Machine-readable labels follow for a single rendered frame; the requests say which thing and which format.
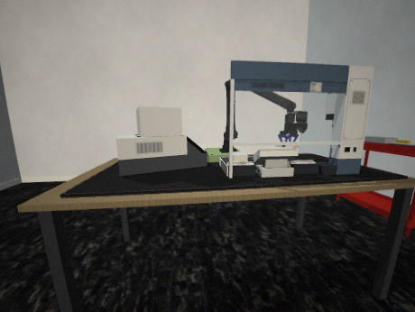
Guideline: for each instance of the white rectangular block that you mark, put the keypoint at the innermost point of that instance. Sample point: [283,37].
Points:
[239,156]

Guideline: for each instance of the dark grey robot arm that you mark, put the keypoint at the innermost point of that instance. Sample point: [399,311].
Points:
[225,147]

